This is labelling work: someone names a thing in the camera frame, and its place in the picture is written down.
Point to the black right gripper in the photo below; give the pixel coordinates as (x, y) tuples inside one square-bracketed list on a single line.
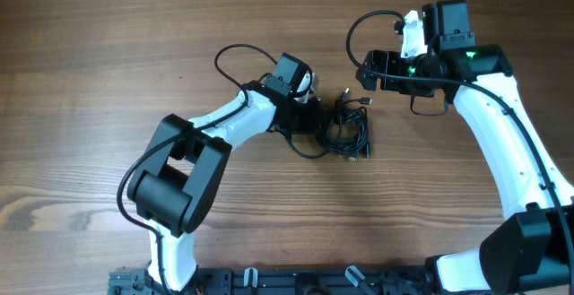
[(391, 61)]

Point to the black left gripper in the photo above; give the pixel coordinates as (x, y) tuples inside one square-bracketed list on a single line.
[(314, 123)]

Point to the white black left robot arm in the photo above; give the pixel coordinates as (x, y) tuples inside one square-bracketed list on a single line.
[(174, 183)]

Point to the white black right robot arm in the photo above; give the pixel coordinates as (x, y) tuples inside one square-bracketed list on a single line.
[(533, 248)]

